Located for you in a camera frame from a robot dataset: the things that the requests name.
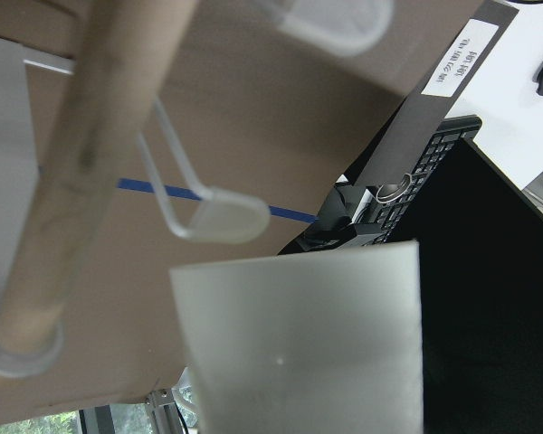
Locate black keyboard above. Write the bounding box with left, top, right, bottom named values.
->
left=360, top=115, right=482, bottom=245

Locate white wire cup rack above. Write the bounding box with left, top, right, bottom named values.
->
left=0, top=1, right=395, bottom=379

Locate white plastic cup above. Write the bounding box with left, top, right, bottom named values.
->
left=169, top=241, right=424, bottom=433

